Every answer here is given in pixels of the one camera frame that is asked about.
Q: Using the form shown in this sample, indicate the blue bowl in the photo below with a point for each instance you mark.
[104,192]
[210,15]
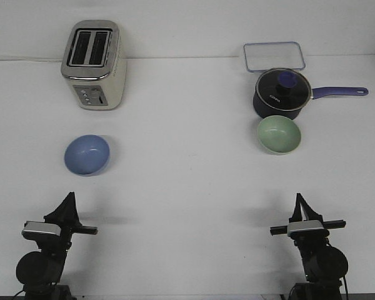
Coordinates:
[87,155]

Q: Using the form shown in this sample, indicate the dark blue saucepan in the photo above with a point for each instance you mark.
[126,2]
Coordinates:
[290,106]

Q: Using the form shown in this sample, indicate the green bowl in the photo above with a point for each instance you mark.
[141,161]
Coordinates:
[278,134]

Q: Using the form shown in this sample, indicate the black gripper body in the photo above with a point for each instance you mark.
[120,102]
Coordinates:
[69,225]
[310,234]

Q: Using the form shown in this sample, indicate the glass pot lid blue knob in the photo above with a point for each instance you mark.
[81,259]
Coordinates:
[282,82]

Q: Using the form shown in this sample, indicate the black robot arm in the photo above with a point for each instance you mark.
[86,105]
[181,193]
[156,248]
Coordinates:
[40,271]
[325,266]

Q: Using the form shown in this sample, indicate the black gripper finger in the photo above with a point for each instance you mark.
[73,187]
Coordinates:
[63,210]
[309,213]
[73,214]
[297,214]

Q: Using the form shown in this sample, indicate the silver two-slot toaster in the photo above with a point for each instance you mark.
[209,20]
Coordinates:
[94,66]

